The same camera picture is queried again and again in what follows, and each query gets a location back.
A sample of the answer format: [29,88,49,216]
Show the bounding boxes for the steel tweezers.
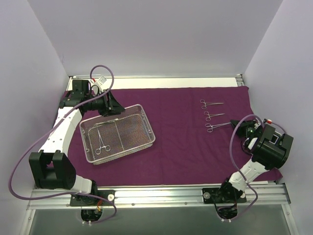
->
[95,118,119,126]

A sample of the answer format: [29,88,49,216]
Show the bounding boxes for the steel forceps clamp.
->
[200,99,223,110]
[205,122,231,133]
[95,129,111,155]

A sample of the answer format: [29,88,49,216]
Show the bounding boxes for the wire mesh instrument tray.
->
[79,104,156,165]

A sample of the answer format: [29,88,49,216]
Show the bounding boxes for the steel surgical scissors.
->
[203,111,224,121]

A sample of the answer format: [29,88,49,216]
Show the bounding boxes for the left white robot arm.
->
[29,76,125,205]

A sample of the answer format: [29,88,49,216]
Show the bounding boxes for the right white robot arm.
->
[217,115,294,202]

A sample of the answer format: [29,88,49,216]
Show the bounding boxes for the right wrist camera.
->
[262,125,285,146]

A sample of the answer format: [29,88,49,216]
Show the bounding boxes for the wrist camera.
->
[94,76,107,90]
[262,125,285,146]

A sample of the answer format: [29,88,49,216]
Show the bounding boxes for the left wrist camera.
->
[94,76,107,90]

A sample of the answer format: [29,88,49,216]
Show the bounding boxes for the back aluminium rail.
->
[70,74,102,79]

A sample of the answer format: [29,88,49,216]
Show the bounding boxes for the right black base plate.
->
[202,188,247,204]

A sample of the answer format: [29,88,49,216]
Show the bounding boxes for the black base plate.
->
[69,189,115,207]
[202,188,247,204]

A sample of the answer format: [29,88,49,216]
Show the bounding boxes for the front aluminium rail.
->
[27,182,291,210]

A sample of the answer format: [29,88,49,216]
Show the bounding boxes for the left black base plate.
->
[69,189,115,207]

